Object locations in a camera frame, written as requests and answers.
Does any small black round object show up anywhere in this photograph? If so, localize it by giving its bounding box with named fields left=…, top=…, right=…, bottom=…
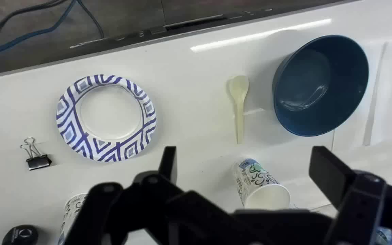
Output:
left=2, top=225, right=38, bottom=245

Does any black binder clip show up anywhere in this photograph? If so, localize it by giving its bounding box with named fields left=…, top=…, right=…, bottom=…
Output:
left=21, top=138, right=52, bottom=172

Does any dark blue bowl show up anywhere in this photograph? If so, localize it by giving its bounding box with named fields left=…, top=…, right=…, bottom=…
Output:
left=272, top=36, right=369, bottom=138

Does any blue patterned paper plate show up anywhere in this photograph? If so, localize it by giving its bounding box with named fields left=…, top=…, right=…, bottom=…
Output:
left=56, top=74, right=157, bottom=162

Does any blue cable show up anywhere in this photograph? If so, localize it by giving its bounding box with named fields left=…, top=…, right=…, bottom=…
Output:
left=0, top=0, right=106, bottom=65

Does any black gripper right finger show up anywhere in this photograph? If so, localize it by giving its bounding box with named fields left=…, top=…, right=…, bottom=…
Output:
left=309, top=146, right=392, bottom=245

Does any cream plastic spoon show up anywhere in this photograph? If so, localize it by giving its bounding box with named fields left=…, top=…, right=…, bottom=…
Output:
left=227, top=75, right=251, bottom=144

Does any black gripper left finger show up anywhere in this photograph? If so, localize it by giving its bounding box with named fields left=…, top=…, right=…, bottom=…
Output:
left=65, top=146, right=177, bottom=245

